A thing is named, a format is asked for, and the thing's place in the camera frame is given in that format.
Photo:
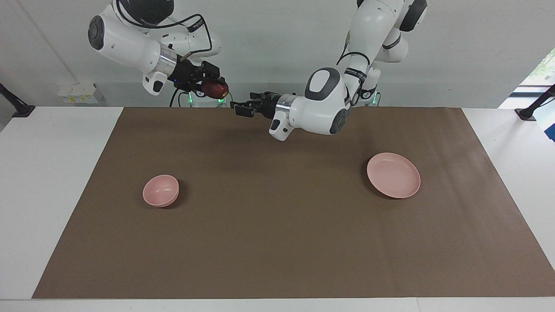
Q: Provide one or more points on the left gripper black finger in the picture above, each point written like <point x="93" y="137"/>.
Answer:
<point x="262" y="95"/>
<point x="245" y="108"/>

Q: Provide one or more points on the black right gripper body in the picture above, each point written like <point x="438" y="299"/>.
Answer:
<point x="188" y="78"/>

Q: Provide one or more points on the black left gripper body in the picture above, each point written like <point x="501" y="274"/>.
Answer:
<point x="271" y="106"/>

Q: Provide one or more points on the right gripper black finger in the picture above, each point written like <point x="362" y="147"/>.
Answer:
<point x="211" y="71"/>
<point x="198" y="92"/>

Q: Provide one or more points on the dark red apple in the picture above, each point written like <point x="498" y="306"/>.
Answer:
<point x="217" y="89"/>

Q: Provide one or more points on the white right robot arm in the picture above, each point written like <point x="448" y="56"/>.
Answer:
<point x="130" y="45"/>

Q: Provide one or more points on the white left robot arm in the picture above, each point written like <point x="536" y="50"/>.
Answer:
<point x="316" y="110"/>

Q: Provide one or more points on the pink small bowl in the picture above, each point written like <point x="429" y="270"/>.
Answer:
<point x="160" y="190"/>

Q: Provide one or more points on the pink round plate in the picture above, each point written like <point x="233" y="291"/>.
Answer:
<point x="393" y="175"/>

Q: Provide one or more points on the white power strip box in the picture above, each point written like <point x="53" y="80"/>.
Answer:
<point x="80" y="95"/>

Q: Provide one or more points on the brown table mat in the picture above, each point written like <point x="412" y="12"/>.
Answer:
<point x="277" y="242"/>

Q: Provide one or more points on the black stand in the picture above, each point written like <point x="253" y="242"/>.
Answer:
<point x="531" y="112"/>
<point x="19" y="109"/>

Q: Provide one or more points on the window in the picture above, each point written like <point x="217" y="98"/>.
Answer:
<point x="544" y="69"/>

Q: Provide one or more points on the blue object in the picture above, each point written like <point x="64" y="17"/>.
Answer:
<point x="551" y="132"/>

